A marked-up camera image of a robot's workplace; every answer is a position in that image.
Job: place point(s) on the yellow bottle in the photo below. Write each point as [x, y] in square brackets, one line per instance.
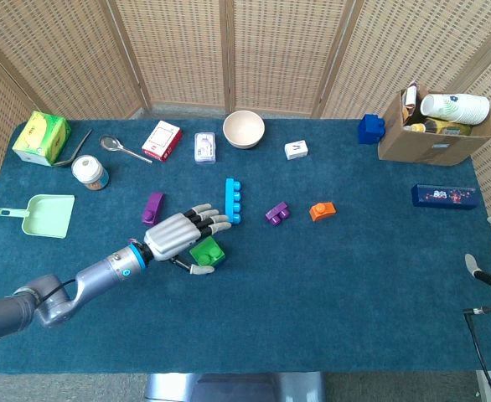
[440, 126]

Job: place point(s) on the small white box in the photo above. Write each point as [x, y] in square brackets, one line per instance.
[296, 150]

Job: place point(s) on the orange single-stud block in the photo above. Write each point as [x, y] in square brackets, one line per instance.
[322, 212]

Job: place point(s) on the green toy block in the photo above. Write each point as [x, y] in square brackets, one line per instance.
[208, 250]

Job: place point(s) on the red and white box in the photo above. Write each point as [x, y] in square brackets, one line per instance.
[160, 141]

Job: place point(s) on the woven bamboo folding screen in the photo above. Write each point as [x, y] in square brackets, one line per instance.
[178, 50]

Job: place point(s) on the snack packet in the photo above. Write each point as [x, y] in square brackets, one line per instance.
[409, 100]

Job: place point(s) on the white-lidded jar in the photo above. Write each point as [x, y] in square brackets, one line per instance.
[88, 171]

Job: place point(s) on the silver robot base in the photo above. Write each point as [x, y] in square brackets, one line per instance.
[233, 387]

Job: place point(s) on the stack of paper cups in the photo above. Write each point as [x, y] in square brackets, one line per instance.
[455, 108]

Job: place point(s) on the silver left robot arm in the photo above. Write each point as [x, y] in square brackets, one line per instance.
[61, 297]

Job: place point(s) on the purple single-stud block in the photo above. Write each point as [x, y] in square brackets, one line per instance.
[152, 209]

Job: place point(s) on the metal spoon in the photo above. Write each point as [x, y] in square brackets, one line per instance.
[122, 147]

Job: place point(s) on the tall dark blue block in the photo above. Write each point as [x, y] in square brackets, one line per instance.
[370, 129]

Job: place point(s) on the blue carpet table cover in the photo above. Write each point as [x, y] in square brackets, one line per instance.
[291, 310]

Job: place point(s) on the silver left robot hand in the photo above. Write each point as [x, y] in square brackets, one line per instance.
[172, 236]

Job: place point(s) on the cardboard box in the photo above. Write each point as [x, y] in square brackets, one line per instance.
[430, 144]

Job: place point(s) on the long dark blue box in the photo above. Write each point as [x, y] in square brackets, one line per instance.
[444, 196]

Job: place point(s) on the long light blue block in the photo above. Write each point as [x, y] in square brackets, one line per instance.
[231, 197]

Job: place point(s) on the small purple two-stud block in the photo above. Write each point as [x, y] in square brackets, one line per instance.
[277, 213]

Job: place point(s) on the green yellow tissue box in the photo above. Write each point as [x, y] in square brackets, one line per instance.
[40, 138]

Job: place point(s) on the beige bowl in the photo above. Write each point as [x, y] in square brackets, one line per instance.
[243, 130]

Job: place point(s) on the mint green dustpan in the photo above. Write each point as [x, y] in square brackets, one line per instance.
[48, 215]

